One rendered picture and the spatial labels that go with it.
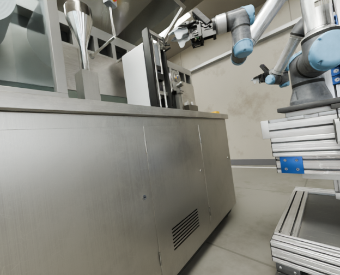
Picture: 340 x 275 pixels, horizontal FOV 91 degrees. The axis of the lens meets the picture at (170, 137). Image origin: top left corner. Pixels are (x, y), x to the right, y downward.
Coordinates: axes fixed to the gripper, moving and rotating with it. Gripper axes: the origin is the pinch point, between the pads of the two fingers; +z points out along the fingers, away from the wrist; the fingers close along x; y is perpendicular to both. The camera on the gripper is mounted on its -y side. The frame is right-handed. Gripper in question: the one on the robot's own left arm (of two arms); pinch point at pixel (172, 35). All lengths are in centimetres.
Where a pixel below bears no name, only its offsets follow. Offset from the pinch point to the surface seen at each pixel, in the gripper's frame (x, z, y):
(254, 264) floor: 38, -24, 120
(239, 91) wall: 298, -62, -72
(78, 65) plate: 11, 69, -10
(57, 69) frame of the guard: -35, 30, 28
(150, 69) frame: 17.6, 20.2, 2.8
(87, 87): -4, 48, 17
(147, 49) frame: 15.8, 19.9, -9.1
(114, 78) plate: 37, 59, -10
